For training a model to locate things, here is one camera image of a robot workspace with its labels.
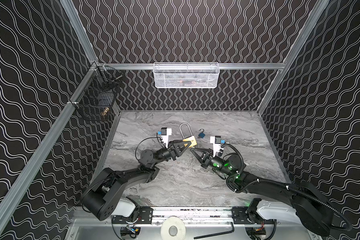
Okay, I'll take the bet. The brass padlock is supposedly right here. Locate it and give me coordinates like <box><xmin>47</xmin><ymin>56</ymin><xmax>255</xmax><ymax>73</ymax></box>
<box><xmin>179</xmin><ymin>123</ymin><xmax>197</xmax><ymax>148</ymax></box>

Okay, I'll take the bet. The small blue padlock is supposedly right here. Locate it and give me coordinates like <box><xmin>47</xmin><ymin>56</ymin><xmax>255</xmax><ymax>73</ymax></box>
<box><xmin>198</xmin><ymin>129</ymin><xmax>206</xmax><ymax>139</ymax></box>

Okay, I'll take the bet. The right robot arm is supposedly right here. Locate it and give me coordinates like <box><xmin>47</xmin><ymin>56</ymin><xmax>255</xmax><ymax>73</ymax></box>
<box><xmin>191</xmin><ymin>148</ymin><xmax>334</xmax><ymax>237</ymax></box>

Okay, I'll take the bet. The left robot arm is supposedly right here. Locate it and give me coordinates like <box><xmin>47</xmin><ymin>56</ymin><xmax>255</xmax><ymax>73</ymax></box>
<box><xmin>80</xmin><ymin>140</ymin><xmax>192</xmax><ymax>221</ymax></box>

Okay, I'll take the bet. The black hex key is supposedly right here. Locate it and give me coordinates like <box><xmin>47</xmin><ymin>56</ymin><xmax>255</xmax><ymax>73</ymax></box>
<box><xmin>194</xmin><ymin>222</ymin><xmax>235</xmax><ymax>240</ymax></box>

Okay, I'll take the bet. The white tape roll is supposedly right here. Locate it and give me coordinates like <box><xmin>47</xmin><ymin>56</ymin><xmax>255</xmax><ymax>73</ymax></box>
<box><xmin>161</xmin><ymin>216</ymin><xmax>187</xmax><ymax>240</ymax></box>

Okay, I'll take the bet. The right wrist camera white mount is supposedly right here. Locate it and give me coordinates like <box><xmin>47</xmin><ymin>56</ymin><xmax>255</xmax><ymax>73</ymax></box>
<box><xmin>210</xmin><ymin>136</ymin><xmax>225</xmax><ymax>157</ymax></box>

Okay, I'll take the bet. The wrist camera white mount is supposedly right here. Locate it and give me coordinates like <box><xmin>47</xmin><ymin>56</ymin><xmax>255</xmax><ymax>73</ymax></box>
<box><xmin>158</xmin><ymin>127</ymin><xmax>172</xmax><ymax>148</ymax></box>
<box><xmin>210</xmin><ymin>136</ymin><xmax>225</xmax><ymax>157</ymax></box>

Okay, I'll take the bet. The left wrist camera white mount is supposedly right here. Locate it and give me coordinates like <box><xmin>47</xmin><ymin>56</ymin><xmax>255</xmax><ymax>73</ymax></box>
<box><xmin>158</xmin><ymin>127</ymin><xmax>172</xmax><ymax>148</ymax></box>

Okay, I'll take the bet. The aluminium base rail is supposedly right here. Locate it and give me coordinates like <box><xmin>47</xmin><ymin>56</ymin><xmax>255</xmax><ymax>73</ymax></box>
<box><xmin>71</xmin><ymin>205</ymin><xmax>302</xmax><ymax>227</ymax></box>

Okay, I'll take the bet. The white mesh wall basket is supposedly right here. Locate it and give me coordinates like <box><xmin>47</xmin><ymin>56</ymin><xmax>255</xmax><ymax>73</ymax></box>
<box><xmin>153</xmin><ymin>62</ymin><xmax>220</xmax><ymax>89</ymax></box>

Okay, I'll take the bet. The black wire wall basket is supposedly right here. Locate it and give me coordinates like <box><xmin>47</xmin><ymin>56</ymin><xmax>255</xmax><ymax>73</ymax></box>
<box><xmin>73</xmin><ymin>66</ymin><xmax>124</xmax><ymax>123</ymax></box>

